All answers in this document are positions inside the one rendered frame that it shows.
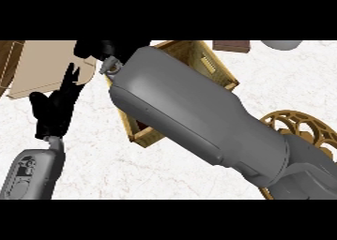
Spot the dark brown block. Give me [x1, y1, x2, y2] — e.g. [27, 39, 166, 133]
[213, 39, 253, 53]

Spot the pale grey round object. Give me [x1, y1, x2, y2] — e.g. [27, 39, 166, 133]
[259, 39, 303, 52]

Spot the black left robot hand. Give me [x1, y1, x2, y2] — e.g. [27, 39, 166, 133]
[29, 62, 86, 141]

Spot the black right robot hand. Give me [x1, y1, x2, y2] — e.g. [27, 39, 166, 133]
[73, 39, 153, 62]

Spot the golden round trivet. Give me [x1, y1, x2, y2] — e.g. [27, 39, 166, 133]
[258, 109, 337, 201]

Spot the brown wooden board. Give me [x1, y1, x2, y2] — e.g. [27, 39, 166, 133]
[0, 39, 27, 111]

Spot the wooden crate basket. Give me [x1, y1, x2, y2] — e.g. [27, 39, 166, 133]
[102, 39, 240, 149]

